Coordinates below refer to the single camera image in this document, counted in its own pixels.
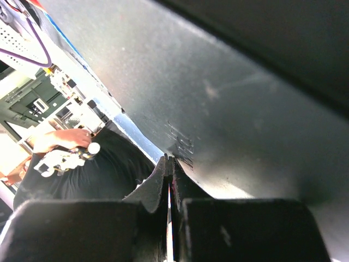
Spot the white teleoperation handle device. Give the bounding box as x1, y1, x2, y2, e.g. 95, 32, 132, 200
34, 142, 101, 177

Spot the black network switch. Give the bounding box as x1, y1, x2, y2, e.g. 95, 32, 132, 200
38, 0, 349, 203

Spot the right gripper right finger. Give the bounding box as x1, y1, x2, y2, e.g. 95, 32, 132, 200
169, 158, 330, 261

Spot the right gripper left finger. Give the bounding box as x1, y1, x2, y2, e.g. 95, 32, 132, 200
1, 156, 169, 261

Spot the person in black shirt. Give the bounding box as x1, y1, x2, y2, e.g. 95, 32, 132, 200
13, 129, 154, 208

